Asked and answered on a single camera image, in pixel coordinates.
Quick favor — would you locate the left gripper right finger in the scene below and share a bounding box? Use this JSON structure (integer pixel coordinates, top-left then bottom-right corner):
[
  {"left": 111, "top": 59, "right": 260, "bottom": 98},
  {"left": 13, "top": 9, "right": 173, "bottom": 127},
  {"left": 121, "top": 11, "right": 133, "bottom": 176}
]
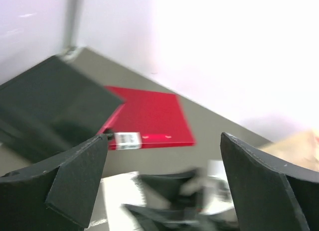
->
[{"left": 220, "top": 132, "right": 319, "bottom": 231}]

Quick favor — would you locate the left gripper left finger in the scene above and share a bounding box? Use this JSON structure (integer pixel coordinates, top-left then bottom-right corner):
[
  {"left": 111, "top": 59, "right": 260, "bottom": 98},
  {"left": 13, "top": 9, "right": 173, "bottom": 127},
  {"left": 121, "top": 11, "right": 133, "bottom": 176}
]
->
[{"left": 0, "top": 134, "right": 108, "bottom": 231}]

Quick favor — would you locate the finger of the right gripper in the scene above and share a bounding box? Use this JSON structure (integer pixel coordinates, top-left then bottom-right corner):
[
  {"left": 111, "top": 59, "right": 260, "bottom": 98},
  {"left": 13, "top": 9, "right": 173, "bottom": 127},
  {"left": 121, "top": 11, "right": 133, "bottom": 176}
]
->
[
  {"left": 123, "top": 204, "right": 239, "bottom": 231},
  {"left": 138, "top": 168, "right": 204, "bottom": 204}
]

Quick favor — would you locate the setup guide booklet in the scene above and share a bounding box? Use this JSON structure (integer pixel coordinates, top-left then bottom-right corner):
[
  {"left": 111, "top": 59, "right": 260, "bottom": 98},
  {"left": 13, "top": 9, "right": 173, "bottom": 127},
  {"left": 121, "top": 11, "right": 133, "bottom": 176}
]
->
[{"left": 87, "top": 169, "right": 238, "bottom": 231}]

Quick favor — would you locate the red clip file folder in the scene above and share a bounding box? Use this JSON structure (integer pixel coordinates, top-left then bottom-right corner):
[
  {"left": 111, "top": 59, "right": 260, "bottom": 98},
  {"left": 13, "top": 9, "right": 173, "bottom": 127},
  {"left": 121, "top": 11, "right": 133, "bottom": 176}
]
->
[{"left": 98, "top": 86, "right": 195, "bottom": 150}]

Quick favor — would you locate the black box case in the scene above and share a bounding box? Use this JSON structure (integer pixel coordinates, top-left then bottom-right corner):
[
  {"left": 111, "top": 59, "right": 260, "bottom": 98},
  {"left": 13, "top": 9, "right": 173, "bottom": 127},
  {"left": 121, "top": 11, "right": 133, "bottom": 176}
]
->
[{"left": 0, "top": 55, "right": 124, "bottom": 163}]

